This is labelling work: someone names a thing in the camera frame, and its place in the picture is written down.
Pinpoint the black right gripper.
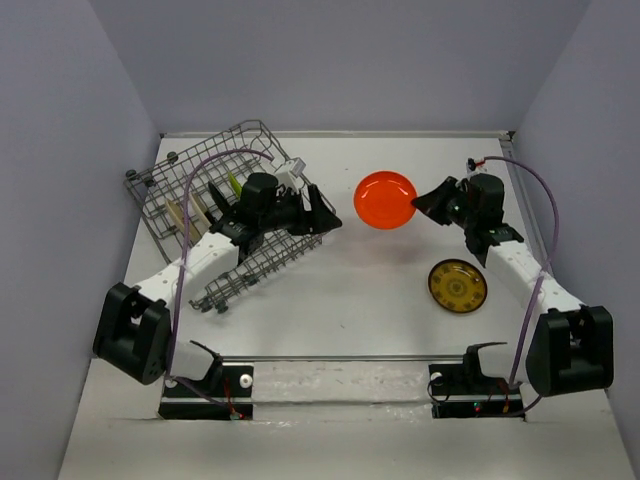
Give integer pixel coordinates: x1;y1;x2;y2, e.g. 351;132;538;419
410;176;478;230

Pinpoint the orange plate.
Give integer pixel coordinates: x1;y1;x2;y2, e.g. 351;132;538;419
353;171;417;230

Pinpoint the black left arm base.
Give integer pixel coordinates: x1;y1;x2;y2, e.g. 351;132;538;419
158;362;254;421

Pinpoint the yellow patterned dark plate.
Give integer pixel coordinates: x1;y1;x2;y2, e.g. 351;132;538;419
426;259;488;315

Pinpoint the cream floral plate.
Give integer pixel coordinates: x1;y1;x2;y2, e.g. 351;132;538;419
165;198;201;242

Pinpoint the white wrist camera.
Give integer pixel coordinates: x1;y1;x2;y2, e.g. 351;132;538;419
274;157;306;193
466;158;487;179

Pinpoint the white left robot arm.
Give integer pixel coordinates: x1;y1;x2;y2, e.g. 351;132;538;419
92;173;342;395

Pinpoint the lime green plate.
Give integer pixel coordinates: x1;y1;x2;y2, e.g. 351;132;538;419
228;173;242;199

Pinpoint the grey wire dish rack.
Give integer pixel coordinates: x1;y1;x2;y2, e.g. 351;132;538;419
124;120;325;312

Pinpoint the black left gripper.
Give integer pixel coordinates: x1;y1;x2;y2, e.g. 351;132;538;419
259;186;342;237

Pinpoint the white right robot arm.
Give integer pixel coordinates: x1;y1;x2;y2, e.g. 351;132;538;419
412;173;614;397

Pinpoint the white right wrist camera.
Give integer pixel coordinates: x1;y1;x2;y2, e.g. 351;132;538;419
466;158;487;179

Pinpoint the cream plate black patch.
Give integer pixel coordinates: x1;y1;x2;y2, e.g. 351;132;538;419
189;193;216;231

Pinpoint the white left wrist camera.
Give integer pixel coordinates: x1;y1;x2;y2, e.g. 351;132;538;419
274;157;306;193

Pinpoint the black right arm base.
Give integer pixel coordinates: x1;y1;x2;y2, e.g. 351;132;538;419
427;363;525;419

